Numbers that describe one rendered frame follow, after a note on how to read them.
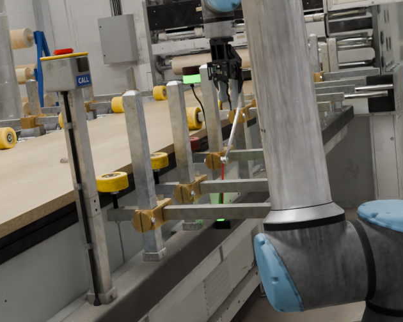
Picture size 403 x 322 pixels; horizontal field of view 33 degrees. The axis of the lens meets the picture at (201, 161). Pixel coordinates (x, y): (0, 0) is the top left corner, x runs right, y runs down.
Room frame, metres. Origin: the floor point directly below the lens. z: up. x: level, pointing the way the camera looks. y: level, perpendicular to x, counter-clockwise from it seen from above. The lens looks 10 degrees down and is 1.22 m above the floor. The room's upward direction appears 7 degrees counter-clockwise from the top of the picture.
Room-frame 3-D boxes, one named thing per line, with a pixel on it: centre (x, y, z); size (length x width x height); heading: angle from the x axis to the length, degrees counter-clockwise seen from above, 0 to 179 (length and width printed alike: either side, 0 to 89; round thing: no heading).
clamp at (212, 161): (2.11, -0.06, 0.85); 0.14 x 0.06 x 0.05; 157
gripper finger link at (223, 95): (2.01, -0.09, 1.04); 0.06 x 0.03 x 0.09; 157
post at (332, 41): (3.93, -0.83, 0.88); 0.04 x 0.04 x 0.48; 67
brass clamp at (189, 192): (1.88, 0.04, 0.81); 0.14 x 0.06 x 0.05; 157
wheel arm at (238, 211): (1.63, 0.05, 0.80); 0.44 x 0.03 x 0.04; 67
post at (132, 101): (1.63, 0.14, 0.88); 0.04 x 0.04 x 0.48; 67
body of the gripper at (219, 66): (2.00, -0.10, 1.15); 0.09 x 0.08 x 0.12; 157
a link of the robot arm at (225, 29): (2.01, -0.10, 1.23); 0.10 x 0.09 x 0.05; 67
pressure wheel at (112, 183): (1.71, 0.23, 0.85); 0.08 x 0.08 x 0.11
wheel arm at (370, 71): (3.49, -0.70, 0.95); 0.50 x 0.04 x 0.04; 67
